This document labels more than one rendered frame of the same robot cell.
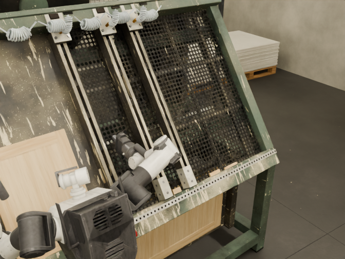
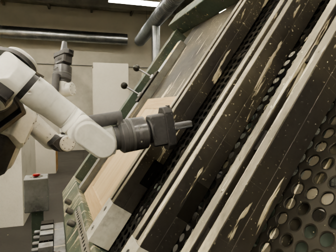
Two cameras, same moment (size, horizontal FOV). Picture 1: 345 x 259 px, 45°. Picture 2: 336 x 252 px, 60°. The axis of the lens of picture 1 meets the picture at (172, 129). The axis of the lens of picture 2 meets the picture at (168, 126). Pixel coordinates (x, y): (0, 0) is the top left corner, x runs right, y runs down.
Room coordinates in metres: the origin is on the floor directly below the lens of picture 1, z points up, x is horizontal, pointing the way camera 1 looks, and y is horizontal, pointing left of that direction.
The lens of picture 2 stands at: (2.28, -0.48, 1.31)
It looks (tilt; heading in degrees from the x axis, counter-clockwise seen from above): 4 degrees down; 110
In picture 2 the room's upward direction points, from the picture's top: straight up
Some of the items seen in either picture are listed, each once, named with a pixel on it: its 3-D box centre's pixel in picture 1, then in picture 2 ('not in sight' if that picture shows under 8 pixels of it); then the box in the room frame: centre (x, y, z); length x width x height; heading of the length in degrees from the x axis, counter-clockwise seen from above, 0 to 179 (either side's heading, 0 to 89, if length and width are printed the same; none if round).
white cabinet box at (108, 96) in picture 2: not in sight; (110, 123); (-0.46, 4.04, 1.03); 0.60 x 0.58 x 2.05; 126
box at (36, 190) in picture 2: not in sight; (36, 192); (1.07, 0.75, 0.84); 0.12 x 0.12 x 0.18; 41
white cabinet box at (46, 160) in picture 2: not in sight; (41, 154); (-2.15, 4.18, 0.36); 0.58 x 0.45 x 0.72; 36
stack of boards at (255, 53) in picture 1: (204, 61); not in sight; (6.75, -0.51, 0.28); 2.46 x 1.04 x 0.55; 126
